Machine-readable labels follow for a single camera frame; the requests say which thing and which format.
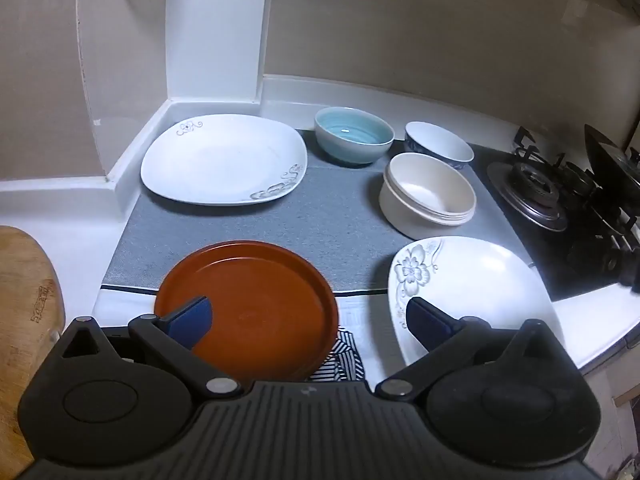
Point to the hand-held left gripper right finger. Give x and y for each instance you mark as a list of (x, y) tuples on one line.
[(425, 320)]

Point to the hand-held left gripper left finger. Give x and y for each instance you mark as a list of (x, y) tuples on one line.
[(192, 317)]

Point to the white plate with flower print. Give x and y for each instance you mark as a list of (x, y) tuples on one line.
[(480, 280)]

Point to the brown round plate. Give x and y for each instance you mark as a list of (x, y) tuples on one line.
[(260, 300)]

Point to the cream plastic bowl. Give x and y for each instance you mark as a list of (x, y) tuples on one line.
[(400, 215), (430, 185)]

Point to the large white square plate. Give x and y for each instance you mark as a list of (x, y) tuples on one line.
[(215, 160)]

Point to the blue patterned white bowl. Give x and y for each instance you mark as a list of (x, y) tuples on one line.
[(440, 142)]

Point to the teal glazed bowl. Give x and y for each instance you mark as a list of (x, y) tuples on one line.
[(350, 132)]

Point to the black white striped cloth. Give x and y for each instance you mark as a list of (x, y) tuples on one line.
[(345, 355)]

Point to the grey table mat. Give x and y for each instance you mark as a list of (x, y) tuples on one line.
[(300, 210)]

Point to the black gas stove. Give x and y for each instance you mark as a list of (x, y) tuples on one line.
[(565, 260)]

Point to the silver gas burner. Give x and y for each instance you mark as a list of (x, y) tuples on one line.
[(530, 195)]

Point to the wooden cutting board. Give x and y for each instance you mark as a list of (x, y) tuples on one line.
[(25, 310)]

